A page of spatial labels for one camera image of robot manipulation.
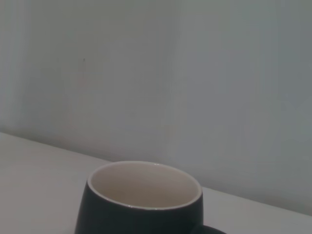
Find dark teal ceramic mug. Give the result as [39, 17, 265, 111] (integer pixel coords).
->
[74, 160, 229, 234]

